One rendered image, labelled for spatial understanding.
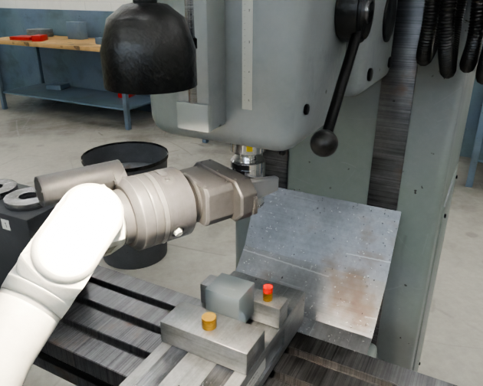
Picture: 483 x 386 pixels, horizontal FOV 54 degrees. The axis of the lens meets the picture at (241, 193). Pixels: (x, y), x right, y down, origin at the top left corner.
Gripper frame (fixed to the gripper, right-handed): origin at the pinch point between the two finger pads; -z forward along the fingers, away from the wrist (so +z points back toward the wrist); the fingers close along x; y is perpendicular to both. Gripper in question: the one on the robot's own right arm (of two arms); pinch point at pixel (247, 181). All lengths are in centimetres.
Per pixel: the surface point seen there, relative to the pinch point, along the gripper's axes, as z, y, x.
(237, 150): 2.3, -5.2, -0.7
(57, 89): -146, 97, 591
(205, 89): 11.0, -14.9, -6.8
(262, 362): 0.5, 28.3, -5.0
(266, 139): 5.2, -9.4, -9.9
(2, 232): 25, 19, 43
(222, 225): -125, 122, 185
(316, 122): -2.4, -10.1, -9.8
